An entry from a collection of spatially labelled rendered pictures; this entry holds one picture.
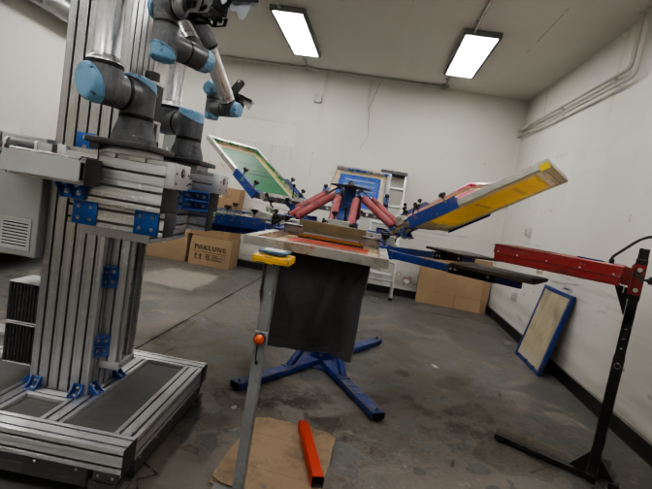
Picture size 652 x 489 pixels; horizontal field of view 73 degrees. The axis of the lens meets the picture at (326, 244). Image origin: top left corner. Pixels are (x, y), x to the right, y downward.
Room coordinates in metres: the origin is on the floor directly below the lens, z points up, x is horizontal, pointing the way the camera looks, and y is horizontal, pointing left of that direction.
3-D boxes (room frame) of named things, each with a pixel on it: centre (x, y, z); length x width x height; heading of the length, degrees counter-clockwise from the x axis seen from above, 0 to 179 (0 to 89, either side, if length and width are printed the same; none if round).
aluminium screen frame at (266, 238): (2.12, 0.00, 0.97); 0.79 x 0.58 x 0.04; 174
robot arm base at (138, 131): (1.59, 0.74, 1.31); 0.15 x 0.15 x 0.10
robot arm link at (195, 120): (2.09, 0.72, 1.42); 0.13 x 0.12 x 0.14; 63
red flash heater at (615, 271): (2.34, -1.26, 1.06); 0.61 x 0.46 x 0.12; 54
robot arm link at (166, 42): (1.36, 0.57, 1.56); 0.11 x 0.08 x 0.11; 151
